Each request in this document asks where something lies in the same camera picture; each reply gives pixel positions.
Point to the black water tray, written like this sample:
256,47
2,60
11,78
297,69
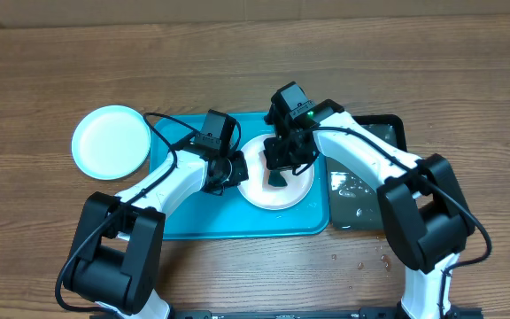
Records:
353,204

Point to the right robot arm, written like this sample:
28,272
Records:
425,217

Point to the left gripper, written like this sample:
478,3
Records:
241,173

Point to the white plate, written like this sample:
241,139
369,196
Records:
256,188

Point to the light blue plate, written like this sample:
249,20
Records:
111,142

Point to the green orange sponge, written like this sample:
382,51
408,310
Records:
275,179

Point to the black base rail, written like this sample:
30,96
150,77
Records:
363,313

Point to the teal plastic tray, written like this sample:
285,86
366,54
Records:
207,216

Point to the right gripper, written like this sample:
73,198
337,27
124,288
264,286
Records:
281,160

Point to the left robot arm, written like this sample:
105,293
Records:
112,267

